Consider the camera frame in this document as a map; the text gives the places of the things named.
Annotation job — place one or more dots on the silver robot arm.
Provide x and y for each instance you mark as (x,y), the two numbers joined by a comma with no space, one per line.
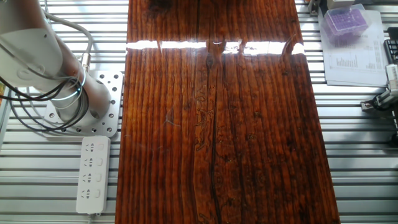
(31,53)

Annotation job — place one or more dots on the brown wooden board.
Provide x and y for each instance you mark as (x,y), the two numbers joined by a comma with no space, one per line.
(186,124)

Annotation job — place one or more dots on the white power strip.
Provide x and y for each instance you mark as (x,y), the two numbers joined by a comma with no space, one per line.
(93,174)

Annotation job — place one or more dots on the printed paper sheet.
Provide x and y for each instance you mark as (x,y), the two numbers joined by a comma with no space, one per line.
(354,65)

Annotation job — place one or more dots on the purple box in clear case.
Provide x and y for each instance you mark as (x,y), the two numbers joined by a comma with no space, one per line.
(345,21)

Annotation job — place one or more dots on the black clamp device right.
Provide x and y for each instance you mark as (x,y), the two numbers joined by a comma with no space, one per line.
(381,99)

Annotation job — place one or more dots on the black keyboard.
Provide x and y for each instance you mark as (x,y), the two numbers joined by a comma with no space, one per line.
(392,51)

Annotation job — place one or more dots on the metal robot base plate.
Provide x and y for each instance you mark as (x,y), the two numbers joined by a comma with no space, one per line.
(113,93)

